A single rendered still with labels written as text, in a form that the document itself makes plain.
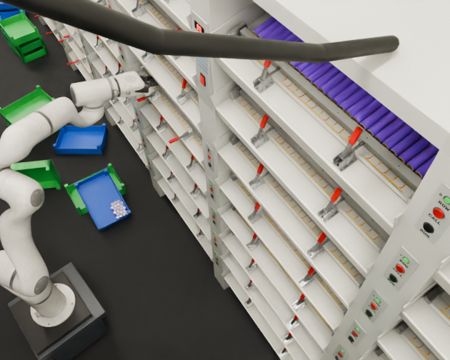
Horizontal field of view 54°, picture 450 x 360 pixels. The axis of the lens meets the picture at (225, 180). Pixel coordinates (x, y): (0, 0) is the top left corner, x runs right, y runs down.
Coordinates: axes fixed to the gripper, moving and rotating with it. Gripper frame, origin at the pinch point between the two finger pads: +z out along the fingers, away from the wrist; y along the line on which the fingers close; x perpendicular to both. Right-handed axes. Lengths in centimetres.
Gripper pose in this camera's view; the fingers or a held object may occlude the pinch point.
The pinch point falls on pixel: (151, 80)
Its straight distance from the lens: 181.8
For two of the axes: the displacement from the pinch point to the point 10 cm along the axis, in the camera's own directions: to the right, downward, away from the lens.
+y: -5.3, -6.7, 5.1
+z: 8.3, -2.8, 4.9
